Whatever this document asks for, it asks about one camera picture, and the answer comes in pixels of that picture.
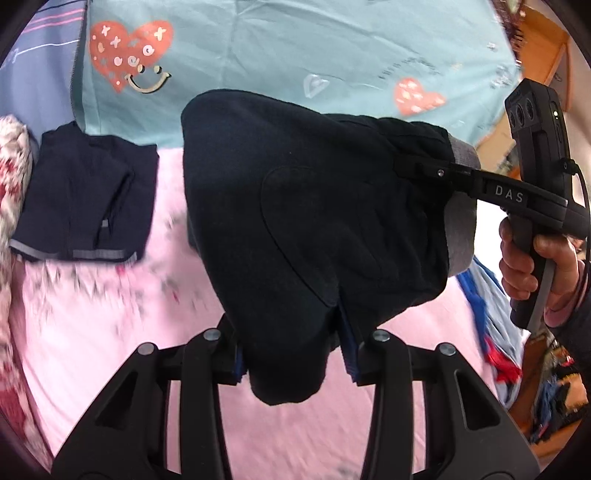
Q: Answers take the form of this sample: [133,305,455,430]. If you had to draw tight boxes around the dark navy pants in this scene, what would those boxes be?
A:
[181,90,480,405]

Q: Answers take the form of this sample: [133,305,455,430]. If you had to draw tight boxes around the pink floral bed sheet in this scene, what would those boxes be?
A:
[8,147,532,480]

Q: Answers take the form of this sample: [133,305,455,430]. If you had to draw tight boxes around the blue striped pillow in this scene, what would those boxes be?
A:
[1,1,87,140]

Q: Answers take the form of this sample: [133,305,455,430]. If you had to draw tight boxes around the teal heart print blanket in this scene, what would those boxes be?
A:
[71,0,522,147]

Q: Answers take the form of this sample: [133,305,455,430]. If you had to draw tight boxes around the blue fringed cloth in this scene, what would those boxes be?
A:
[456,256,524,385]

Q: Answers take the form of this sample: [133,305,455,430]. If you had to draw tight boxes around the wooden furniture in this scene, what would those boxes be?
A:
[477,3,573,171]

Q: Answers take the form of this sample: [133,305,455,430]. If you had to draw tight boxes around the folded navy shorts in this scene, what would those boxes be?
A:
[9,122,159,263]

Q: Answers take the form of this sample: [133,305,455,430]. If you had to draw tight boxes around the right hand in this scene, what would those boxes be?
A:
[499,217,584,313]

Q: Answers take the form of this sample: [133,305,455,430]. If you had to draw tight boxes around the red floral quilted pillow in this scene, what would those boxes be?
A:
[1,115,52,471]

